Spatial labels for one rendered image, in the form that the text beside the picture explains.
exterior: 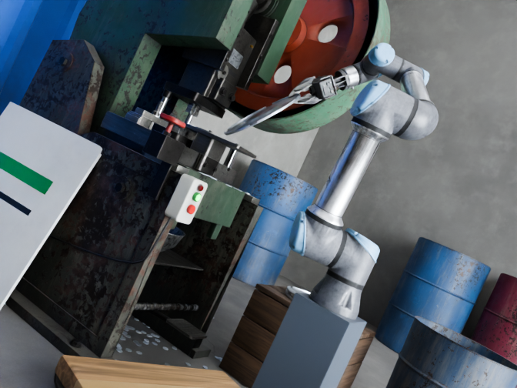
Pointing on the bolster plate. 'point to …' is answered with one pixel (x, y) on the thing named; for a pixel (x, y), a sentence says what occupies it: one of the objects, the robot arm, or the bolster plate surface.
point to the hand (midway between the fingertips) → (291, 98)
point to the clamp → (141, 117)
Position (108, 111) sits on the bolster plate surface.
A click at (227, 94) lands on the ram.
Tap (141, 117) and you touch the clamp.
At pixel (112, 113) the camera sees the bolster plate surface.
